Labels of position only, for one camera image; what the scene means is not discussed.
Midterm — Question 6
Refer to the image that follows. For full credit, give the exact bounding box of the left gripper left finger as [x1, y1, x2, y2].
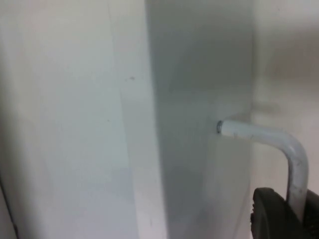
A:
[250, 187, 307, 239]

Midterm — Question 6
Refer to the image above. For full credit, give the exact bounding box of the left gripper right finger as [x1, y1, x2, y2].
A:
[302, 188, 319, 239]

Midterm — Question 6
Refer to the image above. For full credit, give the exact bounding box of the grey drawer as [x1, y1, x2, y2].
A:
[144, 0, 310, 239]

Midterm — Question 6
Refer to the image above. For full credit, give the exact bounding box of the small grey chest of drawers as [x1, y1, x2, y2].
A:
[0, 0, 164, 239]

